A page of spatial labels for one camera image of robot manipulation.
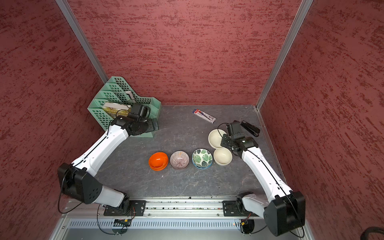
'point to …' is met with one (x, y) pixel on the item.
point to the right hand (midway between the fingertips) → (224, 142)
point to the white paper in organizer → (129, 92)
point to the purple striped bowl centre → (179, 160)
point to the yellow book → (114, 112)
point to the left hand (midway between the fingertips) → (149, 129)
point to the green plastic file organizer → (115, 98)
